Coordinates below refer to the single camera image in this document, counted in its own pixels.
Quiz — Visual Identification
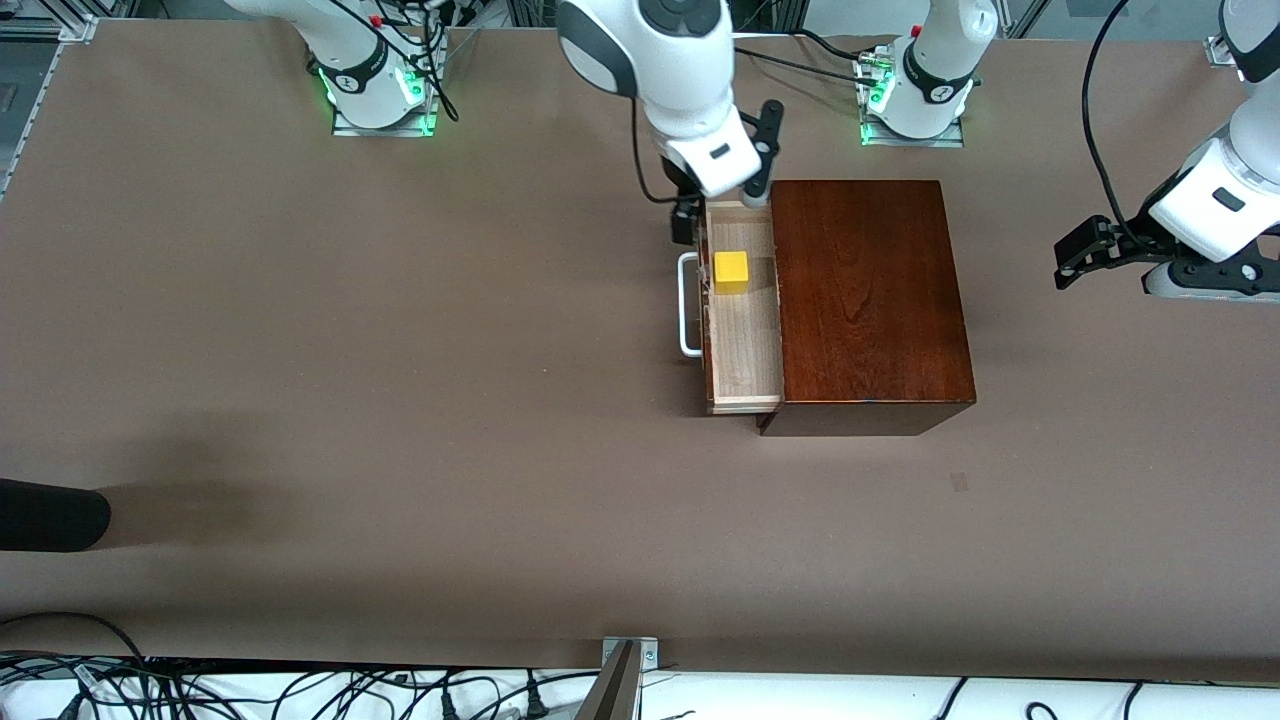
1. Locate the white drawer handle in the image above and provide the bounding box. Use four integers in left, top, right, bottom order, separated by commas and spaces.
678, 252, 706, 359

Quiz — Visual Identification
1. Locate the light wood drawer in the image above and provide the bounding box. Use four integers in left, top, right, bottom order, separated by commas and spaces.
703, 200, 786, 416

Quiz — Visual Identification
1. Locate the dark brown wooden cabinet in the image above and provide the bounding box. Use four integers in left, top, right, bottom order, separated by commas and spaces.
757, 180, 978, 438

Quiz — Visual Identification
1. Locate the brown paper table cover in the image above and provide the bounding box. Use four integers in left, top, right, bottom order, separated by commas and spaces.
0, 20, 1280, 684

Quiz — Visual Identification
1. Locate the dark grey metal bar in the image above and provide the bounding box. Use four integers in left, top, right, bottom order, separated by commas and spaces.
575, 640, 641, 720

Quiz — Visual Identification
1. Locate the black foam-covered pole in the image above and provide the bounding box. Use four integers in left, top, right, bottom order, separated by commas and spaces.
0, 478, 112, 553

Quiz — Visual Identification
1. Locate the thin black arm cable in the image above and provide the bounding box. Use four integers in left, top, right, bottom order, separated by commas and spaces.
1083, 0, 1161, 249

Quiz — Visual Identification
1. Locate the black base power cable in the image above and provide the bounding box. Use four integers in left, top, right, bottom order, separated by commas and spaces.
790, 28, 881, 63
733, 45, 881, 89

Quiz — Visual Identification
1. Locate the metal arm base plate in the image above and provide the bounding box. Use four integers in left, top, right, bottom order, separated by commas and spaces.
858, 55, 967, 149
332, 40, 442, 138

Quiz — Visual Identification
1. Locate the silver corner bracket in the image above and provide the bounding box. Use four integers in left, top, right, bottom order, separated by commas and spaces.
601, 636, 661, 671

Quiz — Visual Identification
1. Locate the black looped cable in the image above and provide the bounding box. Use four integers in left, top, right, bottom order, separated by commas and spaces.
0, 612, 151, 691

